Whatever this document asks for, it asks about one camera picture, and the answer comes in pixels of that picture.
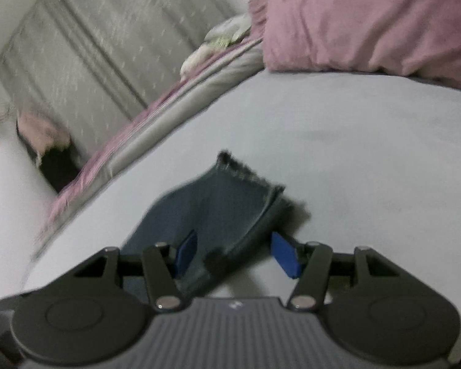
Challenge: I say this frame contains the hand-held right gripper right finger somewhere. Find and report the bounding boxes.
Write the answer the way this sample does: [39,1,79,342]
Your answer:
[271,232,402,312]

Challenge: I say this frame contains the pink and grey quilt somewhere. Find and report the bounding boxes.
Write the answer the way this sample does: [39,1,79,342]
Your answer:
[34,38,266,247]

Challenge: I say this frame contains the white-green crumpled cloth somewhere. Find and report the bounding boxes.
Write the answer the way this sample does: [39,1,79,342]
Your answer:
[204,13,253,47]

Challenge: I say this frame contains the pink pillow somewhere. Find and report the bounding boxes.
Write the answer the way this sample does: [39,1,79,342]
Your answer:
[250,0,461,93]

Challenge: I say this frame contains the dark blue denim jeans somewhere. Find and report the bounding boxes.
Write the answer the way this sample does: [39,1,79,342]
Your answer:
[121,150,312,300]

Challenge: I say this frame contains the pink hanging jacket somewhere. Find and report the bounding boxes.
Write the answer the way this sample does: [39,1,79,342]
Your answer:
[17,113,72,155]

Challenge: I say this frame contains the grey star-print curtain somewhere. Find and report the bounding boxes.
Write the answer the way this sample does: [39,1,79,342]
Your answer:
[0,0,254,154]

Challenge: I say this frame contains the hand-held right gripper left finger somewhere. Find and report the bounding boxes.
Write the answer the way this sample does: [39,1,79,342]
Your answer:
[73,231,197,312]

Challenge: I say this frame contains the white plush toy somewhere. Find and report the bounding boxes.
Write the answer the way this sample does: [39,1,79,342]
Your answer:
[180,44,216,78]

